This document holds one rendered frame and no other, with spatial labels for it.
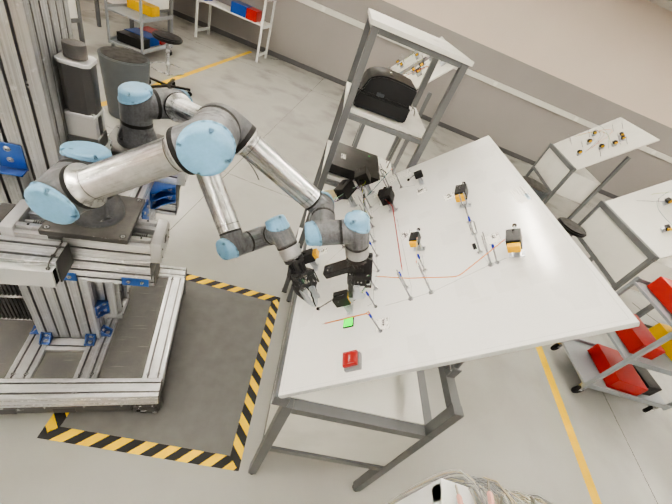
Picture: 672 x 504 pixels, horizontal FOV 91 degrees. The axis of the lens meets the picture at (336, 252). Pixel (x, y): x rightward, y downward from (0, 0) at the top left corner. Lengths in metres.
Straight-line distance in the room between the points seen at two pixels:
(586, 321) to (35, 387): 2.08
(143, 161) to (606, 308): 1.18
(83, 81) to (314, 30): 7.49
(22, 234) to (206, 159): 0.71
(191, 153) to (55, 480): 1.64
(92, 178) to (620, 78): 9.36
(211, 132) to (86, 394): 1.46
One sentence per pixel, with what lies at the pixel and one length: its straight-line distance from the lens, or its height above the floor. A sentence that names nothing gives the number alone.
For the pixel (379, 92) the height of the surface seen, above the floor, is 1.57.
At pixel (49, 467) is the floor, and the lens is 2.13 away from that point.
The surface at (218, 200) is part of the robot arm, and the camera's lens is 1.15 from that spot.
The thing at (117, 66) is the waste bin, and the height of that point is 0.57.
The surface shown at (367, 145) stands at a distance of 4.29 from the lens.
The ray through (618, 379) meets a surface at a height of 0.30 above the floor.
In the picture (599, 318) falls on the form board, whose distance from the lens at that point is 1.06.
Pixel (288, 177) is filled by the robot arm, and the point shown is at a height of 1.48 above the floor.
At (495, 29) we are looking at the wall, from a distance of 8.57.
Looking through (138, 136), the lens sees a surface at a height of 1.22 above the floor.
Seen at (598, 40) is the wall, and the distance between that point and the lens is 9.20.
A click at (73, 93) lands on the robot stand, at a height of 1.44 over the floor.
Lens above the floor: 1.97
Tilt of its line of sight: 39 degrees down
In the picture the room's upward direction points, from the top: 24 degrees clockwise
